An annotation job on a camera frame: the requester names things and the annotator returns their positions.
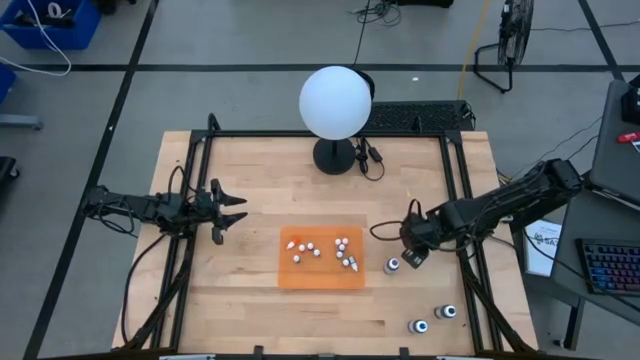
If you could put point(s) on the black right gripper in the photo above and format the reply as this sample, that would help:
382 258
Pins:
417 232

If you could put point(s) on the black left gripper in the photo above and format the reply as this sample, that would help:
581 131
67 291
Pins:
205 210

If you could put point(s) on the small orange colouring bottle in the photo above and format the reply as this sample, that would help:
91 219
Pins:
290 245

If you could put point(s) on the large black food colouring bottle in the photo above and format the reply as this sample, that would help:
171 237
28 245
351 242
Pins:
445 311

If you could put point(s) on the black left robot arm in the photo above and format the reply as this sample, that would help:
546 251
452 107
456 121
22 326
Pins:
130 205

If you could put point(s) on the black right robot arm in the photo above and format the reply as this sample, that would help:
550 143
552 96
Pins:
500 202

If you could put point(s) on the large purple food colouring bottle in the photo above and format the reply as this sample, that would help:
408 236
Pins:
392 265

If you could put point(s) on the large blue food colouring bottle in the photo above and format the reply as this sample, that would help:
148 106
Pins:
418 326

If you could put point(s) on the translucent orange plastic bin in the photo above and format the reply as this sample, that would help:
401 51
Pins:
322 275

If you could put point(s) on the black perforated metal box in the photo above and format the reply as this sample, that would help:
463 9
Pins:
425 116

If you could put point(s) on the white printed paper sheet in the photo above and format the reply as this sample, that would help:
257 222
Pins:
542 250

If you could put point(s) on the white globe table lamp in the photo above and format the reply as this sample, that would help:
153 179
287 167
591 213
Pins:
335 102

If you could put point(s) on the dark grey desk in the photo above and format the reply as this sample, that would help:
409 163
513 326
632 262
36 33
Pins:
590 220

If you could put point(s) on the backlit computer keyboard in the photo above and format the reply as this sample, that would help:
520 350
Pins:
612 265

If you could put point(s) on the grey side table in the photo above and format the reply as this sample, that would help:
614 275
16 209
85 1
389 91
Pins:
615 160

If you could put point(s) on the grey metal floor base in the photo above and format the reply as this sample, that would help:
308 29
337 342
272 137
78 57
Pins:
20 122

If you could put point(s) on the black floor fan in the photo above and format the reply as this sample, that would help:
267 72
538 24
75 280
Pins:
517 25

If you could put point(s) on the red marker pen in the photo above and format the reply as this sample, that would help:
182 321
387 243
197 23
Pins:
629 137

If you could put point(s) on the blue plastic crate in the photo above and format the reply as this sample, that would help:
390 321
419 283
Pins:
6 82
75 30

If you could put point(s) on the black desktop device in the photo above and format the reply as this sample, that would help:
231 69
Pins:
632 102

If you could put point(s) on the black aluminium table frame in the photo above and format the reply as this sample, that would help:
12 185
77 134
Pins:
250 134

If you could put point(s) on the white frame label plate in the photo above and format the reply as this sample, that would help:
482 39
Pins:
187 357

